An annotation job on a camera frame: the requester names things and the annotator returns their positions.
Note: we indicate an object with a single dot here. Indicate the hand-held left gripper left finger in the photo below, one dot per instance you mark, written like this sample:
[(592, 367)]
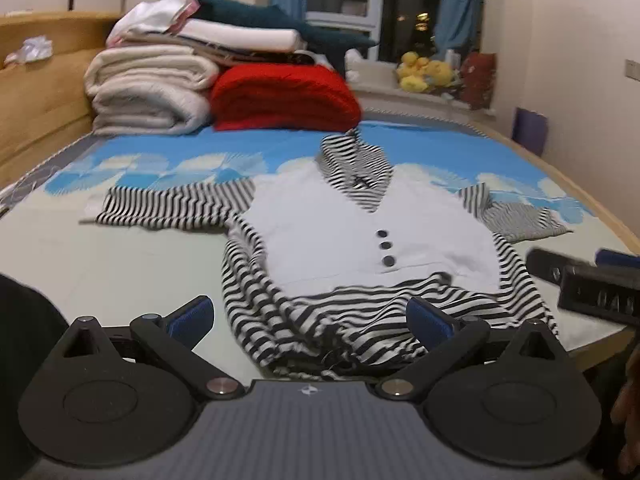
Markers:
[(192, 317)]

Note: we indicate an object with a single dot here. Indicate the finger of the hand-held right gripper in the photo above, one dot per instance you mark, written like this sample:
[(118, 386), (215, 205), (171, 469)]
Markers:
[(617, 259), (545, 265)]

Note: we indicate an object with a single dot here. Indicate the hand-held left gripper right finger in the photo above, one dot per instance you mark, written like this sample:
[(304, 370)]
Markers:
[(425, 317)]

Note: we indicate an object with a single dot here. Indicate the black white striped small garment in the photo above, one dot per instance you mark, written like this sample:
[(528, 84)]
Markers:
[(330, 220)]

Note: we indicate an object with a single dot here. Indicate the blue cloud printed bed mat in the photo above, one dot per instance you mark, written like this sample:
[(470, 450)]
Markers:
[(150, 260)]

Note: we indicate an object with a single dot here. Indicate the person's dark clothing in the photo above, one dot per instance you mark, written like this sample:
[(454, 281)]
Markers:
[(20, 360)]

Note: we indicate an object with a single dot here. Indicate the red brown plush toy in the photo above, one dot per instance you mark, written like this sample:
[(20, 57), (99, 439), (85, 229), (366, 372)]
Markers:
[(477, 80)]

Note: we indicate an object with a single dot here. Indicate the white window sill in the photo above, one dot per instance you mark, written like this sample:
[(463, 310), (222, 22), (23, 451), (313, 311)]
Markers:
[(385, 95)]

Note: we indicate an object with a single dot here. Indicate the yellow plush toy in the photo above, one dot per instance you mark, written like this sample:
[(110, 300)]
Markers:
[(425, 72)]

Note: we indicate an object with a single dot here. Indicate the cream folded blanket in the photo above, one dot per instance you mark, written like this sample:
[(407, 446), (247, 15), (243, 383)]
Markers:
[(145, 90)]

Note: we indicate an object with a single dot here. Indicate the red folded blanket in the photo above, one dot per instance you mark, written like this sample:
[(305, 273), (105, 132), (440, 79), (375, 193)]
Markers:
[(285, 95)]

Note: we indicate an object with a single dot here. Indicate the white soft object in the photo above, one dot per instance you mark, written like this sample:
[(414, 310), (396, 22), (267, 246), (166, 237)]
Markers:
[(357, 65)]

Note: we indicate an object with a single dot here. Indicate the beige folded cloth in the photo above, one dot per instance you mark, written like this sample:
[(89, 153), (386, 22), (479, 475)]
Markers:
[(200, 52)]

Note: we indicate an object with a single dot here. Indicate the white folded cloth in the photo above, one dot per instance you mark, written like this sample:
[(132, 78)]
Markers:
[(240, 35)]

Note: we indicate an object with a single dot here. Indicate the teal knitted cloth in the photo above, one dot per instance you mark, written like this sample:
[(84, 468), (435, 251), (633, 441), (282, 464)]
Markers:
[(260, 15)]

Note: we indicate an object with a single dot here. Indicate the crumpled white plastic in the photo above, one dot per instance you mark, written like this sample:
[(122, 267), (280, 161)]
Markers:
[(30, 50)]

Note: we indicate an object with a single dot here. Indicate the wall switch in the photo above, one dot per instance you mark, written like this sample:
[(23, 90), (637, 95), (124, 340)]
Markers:
[(633, 69)]

